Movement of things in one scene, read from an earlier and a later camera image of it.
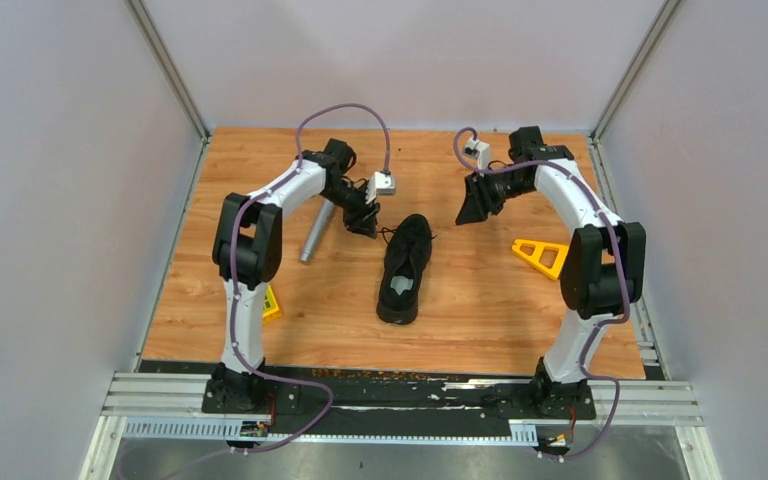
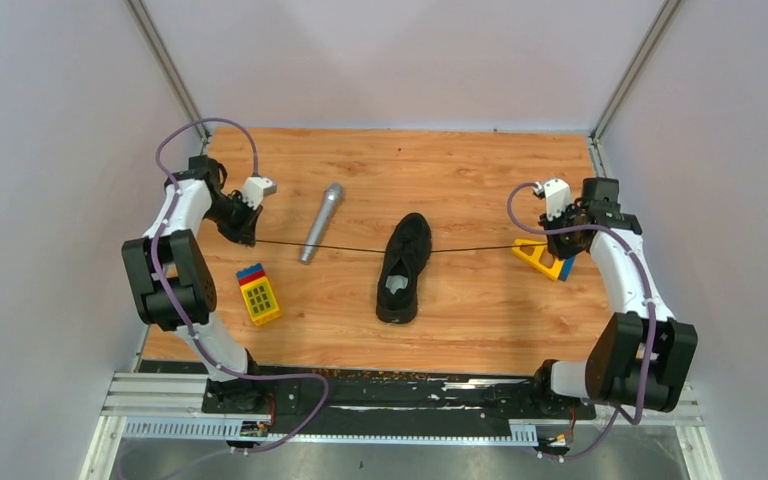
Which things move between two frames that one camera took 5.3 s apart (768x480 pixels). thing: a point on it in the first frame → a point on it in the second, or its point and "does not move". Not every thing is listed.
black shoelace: [384, 230] → [389, 248]
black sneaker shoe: [408, 250] does not move
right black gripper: [478, 204] → [561, 251]
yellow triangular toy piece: [534, 260] does not move
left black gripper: [362, 219] → [245, 232]
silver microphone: [319, 227] does not move
